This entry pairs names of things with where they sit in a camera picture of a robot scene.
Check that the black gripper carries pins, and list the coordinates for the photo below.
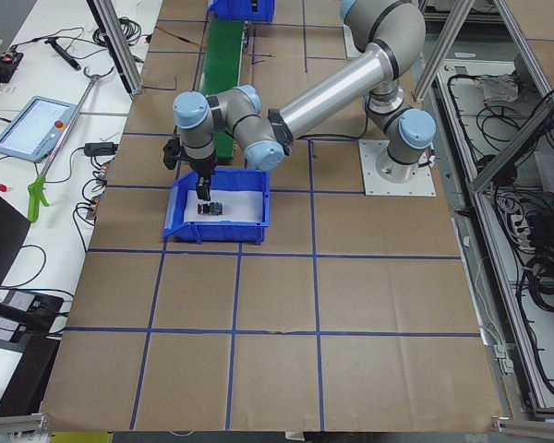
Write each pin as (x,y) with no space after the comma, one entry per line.
(204,167)

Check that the red push button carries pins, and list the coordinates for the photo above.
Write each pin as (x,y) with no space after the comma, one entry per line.
(210,208)

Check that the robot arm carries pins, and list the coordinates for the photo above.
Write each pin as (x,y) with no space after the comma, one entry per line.
(389,36)

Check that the white foam pad left bin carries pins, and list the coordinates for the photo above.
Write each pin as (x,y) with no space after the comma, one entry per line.
(238,206)

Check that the left blue bin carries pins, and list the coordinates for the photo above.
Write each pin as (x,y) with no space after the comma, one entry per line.
(231,179)

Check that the blue bin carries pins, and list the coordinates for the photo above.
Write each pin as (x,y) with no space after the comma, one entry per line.
(231,179)
(250,10)

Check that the green conveyor belt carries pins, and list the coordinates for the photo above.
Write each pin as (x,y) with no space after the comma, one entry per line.
(223,54)

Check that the teach pendant tablet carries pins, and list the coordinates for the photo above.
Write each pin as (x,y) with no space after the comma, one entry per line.
(34,132)

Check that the right blue bin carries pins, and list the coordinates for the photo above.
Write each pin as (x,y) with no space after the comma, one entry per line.
(250,10)

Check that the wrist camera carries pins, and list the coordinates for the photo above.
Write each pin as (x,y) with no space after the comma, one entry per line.
(172,152)

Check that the green handled reach grabber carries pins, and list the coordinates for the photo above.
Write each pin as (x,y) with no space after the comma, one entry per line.
(35,189)

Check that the aluminium frame post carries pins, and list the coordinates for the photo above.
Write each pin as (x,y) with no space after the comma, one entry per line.
(108,24)

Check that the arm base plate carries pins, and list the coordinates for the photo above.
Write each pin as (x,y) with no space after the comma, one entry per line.
(353,46)
(383,177)

